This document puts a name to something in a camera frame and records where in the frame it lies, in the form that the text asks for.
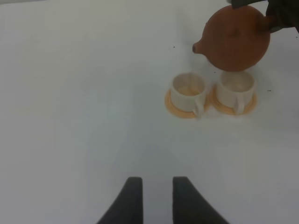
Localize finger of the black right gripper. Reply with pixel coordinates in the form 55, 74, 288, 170
266, 0, 299, 33
231, 0, 264, 9

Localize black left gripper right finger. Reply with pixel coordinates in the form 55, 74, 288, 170
172, 176, 228, 224

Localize right orange saucer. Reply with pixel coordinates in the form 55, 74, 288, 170
209, 88, 257, 116

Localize left white teacup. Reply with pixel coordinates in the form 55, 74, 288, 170
170, 72, 207, 118

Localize brown clay teapot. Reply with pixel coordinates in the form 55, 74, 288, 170
192, 5, 271, 72

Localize orange saucer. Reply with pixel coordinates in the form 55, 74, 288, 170
164, 89, 211, 119
209, 88, 257, 116

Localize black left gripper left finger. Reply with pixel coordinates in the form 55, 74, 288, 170
98, 177, 142, 224

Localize right white teacup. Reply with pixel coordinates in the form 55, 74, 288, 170
216, 71, 255, 115

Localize left orange saucer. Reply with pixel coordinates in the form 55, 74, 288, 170
164, 89, 211, 119

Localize white teacup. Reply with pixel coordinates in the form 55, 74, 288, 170
170, 72, 207, 118
216, 71, 255, 115

